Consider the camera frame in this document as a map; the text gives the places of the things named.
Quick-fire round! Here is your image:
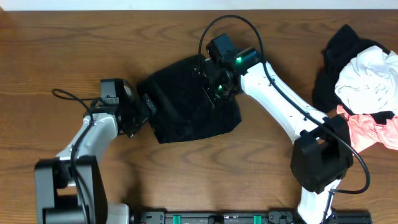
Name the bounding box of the black velvet skirt with buttons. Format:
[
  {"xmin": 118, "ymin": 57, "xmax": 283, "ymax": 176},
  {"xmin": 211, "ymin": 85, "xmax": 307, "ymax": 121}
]
[{"xmin": 137, "ymin": 55, "xmax": 241, "ymax": 144}]

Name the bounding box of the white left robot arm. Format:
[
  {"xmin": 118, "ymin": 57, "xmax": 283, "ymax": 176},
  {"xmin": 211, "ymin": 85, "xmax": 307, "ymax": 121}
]
[{"xmin": 34, "ymin": 78, "xmax": 157, "ymax": 224}]

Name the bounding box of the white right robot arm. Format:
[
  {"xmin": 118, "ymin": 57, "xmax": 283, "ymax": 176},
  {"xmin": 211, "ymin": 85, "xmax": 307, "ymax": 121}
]
[{"xmin": 198, "ymin": 47, "xmax": 353, "ymax": 223}]

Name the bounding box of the dark green garment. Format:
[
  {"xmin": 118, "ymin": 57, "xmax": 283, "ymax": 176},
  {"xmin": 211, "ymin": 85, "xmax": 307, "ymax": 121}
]
[{"xmin": 312, "ymin": 24, "xmax": 391, "ymax": 115}]

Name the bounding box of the white garment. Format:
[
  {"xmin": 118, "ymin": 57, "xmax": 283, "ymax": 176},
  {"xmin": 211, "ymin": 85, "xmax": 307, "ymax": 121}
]
[{"xmin": 335, "ymin": 46, "xmax": 397, "ymax": 114}]

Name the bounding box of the pink garment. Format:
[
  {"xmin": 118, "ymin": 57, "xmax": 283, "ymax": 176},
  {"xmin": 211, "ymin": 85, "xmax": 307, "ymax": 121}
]
[{"xmin": 336, "ymin": 105, "xmax": 397, "ymax": 152}]

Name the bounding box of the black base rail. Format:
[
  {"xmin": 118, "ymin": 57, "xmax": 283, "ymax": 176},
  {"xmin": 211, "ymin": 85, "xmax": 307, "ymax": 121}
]
[{"xmin": 130, "ymin": 210, "xmax": 373, "ymax": 224}]

